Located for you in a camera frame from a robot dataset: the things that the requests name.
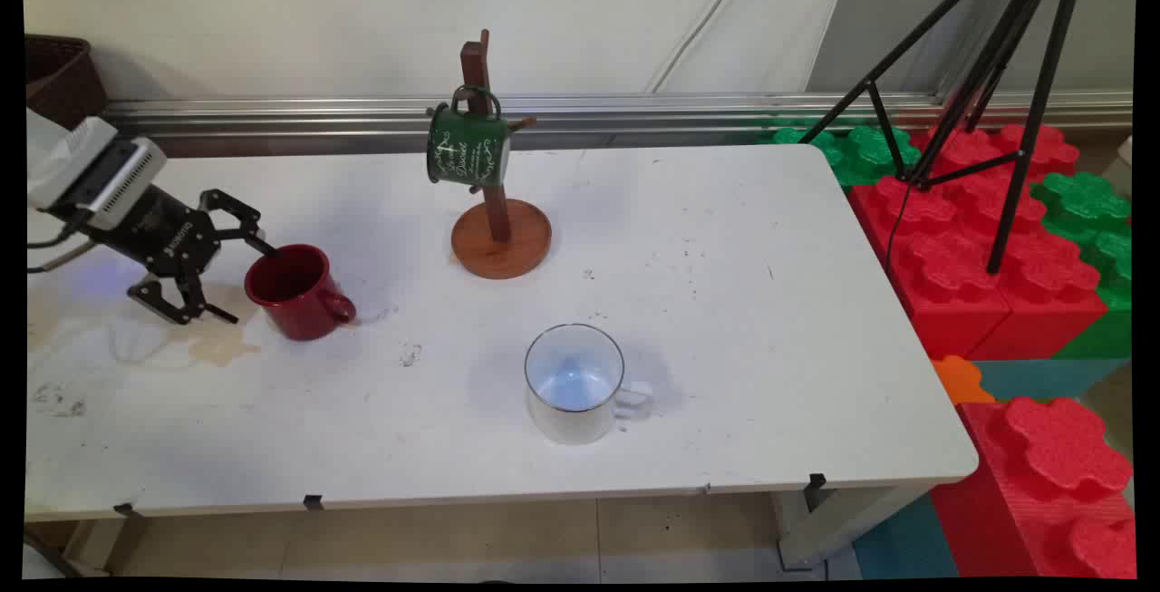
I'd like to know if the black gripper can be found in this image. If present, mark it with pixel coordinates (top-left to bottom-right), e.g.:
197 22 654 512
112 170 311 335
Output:
91 186 281 326

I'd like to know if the green enamel mug white print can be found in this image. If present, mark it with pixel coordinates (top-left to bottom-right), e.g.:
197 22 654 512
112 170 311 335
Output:
426 84 513 189

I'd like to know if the red ceramic mug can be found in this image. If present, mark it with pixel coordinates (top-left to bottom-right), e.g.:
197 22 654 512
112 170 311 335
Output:
243 243 357 342

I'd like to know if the brown wicker basket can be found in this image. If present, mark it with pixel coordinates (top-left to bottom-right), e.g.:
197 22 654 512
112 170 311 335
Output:
25 34 110 131

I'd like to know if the wooden mug tree stand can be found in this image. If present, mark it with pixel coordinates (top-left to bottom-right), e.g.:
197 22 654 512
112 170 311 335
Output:
426 28 553 281

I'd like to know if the white table leg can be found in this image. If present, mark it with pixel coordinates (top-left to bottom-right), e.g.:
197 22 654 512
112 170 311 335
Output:
62 517 150 577
772 481 936 572

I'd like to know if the green foam block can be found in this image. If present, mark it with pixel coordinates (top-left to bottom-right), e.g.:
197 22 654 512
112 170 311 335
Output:
759 116 923 188
1031 170 1134 360

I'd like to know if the large red foam block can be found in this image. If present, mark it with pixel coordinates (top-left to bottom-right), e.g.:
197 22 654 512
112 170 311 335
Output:
847 123 1111 363

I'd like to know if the orange foam piece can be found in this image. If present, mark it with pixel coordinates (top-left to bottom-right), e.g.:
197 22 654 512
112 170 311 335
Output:
932 354 997 407

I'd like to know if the tall red foam block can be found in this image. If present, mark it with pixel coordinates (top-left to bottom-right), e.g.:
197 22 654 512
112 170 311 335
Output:
929 395 1138 580

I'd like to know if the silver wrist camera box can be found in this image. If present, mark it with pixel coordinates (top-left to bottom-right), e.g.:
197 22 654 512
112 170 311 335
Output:
56 118 169 232

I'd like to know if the gray arm cable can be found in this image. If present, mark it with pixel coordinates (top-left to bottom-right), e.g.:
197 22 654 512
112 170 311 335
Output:
25 243 97 276

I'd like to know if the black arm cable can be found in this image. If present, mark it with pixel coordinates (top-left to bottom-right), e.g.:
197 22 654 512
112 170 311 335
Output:
25 211 93 250

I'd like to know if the aluminium wall rail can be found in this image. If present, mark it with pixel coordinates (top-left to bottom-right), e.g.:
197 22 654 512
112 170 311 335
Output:
100 92 1134 158

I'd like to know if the white wall cable conduit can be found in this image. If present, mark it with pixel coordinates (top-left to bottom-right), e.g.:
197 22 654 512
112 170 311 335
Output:
646 0 759 94

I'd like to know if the thin black tripod cable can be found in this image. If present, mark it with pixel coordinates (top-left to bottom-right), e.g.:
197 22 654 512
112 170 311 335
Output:
884 177 914 289

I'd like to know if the black camera tripod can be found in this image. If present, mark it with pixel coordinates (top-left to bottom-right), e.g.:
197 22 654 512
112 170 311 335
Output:
797 0 1093 276

